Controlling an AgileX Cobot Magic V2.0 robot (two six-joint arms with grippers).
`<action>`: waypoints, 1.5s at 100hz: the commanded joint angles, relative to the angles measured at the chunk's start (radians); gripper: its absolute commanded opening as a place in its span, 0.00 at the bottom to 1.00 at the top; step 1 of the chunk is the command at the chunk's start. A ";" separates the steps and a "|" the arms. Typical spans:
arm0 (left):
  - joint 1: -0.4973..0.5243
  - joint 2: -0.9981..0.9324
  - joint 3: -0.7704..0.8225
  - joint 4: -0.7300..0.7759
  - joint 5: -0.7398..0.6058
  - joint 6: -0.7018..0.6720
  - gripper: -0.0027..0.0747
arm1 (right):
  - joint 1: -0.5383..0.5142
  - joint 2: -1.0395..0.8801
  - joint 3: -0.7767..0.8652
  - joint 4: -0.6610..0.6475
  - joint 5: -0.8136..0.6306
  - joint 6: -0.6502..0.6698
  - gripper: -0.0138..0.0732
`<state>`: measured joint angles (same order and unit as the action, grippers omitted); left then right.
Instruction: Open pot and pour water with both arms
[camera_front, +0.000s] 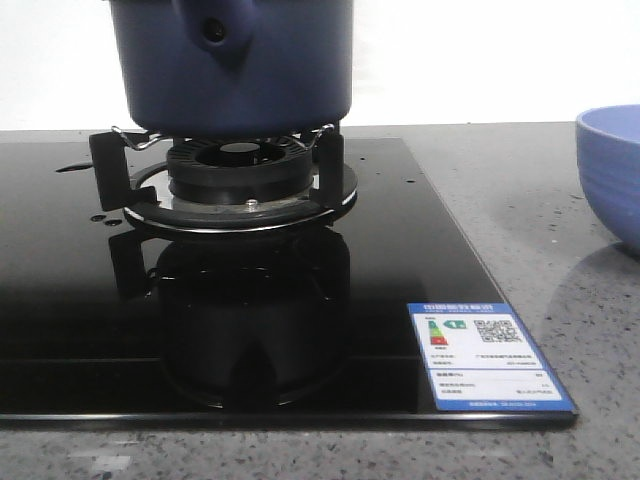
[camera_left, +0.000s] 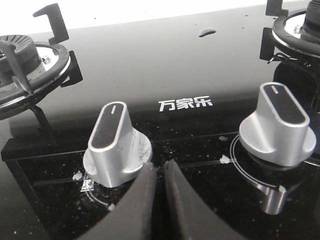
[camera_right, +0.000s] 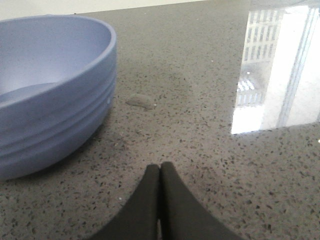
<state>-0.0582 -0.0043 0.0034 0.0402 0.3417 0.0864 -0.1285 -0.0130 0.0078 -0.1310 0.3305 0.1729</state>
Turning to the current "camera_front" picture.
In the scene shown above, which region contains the black pot support grate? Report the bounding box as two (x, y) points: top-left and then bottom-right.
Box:
(89, 124), (357, 235)

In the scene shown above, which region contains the light blue ribbed bowl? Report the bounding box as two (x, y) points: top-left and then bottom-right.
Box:
(576, 104), (639, 251)

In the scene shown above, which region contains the dark blue cooking pot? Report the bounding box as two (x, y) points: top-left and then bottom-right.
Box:
(109, 1), (354, 138)

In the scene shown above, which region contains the blue energy efficiency label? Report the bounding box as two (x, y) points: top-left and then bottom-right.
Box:
(407, 303), (575, 413)

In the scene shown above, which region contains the black glass gas cooktop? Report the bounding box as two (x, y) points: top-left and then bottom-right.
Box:
(1, 138), (577, 430)

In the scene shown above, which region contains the black round gas burner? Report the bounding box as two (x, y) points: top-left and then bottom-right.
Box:
(166, 140), (312, 205)

